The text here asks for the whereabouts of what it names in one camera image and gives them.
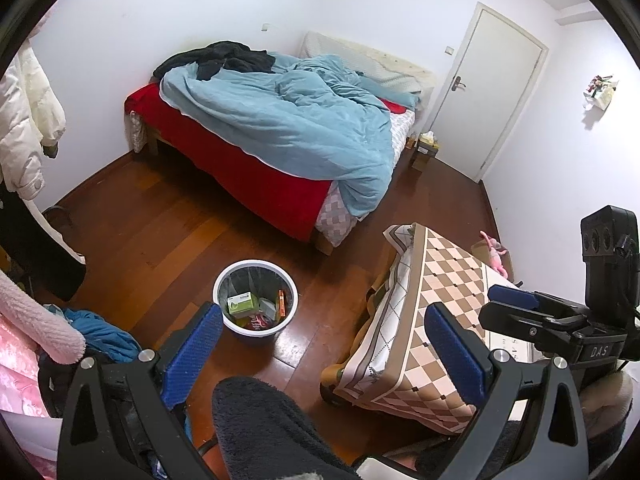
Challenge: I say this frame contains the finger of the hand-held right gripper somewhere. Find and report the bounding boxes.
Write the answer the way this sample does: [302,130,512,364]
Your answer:
[477,302,587,347]
[487,284,592,317]

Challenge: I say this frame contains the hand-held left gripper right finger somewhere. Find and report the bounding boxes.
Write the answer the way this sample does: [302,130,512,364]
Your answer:
[424,302,591,480]

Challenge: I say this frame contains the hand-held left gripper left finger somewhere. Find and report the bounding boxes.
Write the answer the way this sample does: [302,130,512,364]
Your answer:
[57,302,226,480]

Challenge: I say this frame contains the white wastebasket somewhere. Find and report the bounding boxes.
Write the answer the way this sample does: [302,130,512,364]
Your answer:
[212,260,300,345]

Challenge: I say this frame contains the green box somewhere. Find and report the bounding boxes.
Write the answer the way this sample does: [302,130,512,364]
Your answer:
[227,292,260,317]

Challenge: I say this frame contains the person's right forearm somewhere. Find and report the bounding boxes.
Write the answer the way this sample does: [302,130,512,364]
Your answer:
[575,371,640,480]

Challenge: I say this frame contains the cardboard box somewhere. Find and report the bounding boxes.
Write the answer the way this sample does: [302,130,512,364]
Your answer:
[470,239,517,282]

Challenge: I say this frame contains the pink plush toy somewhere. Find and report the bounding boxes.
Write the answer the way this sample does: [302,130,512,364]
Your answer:
[479,231,510,279]

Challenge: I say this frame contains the checkered tablecloth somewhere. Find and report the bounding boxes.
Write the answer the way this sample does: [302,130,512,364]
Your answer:
[332,222,539,434]

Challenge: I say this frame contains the black bin liner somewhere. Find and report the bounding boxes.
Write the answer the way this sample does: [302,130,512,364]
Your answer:
[217,265,295,332]

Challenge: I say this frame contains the blue cloth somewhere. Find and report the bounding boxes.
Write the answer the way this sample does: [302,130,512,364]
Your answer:
[42,305,144,362]

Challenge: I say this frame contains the person's dark fleece trouser leg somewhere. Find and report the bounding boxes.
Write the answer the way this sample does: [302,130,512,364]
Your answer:
[212,377,362,480]

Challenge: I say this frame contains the pink fleece garment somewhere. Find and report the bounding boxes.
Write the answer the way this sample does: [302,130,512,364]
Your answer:
[0,269,87,366]

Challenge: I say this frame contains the small brown box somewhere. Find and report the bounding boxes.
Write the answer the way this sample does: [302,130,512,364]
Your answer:
[410,144,438,171]

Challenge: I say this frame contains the pink satin fabric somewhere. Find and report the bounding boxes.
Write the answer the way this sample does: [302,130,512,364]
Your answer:
[0,324,57,480]

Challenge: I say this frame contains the black hanging garment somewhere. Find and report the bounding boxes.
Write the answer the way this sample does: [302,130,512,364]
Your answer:
[0,180,89,304]

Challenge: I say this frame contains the red bed sheet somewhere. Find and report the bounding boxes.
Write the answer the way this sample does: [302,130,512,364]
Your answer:
[124,84,407,244]

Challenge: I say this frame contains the white door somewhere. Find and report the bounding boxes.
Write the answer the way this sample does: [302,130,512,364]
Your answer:
[429,2,550,183]

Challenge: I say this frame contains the wooden bed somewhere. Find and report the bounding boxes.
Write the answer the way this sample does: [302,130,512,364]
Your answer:
[124,31,437,257]

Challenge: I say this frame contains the light blue duvet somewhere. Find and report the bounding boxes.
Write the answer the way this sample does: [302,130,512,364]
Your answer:
[159,52,419,219]

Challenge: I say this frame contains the white puffer jacket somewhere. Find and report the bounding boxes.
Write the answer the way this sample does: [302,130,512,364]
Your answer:
[0,42,67,202]

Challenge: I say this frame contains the dark clothes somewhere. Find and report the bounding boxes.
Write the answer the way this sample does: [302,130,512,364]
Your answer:
[152,41,276,82]

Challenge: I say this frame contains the wall decoration with flowers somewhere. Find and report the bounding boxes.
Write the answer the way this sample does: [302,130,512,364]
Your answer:
[582,74,621,111]

